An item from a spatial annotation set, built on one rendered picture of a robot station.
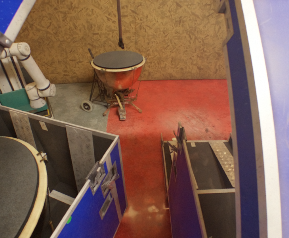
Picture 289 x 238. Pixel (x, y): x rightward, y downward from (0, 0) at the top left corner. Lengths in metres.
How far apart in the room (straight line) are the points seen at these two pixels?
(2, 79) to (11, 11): 2.21
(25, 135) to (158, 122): 1.72
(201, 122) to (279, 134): 2.37
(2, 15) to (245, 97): 0.50
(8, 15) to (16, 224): 0.67
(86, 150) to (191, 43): 2.89
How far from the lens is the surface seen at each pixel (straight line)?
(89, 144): 1.15
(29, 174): 0.95
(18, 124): 1.54
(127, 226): 1.76
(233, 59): 0.48
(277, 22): 0.49
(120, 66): 2.28
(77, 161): 1.31
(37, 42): 3.82
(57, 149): 1.45
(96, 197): 0.98
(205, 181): 2.01
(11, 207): 0.89
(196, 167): 2.11
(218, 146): 2.38
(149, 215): 1.79
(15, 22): 0.46
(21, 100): 2.66
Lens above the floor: 1.64
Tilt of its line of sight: 38 degrees down
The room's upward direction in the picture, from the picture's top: straight up
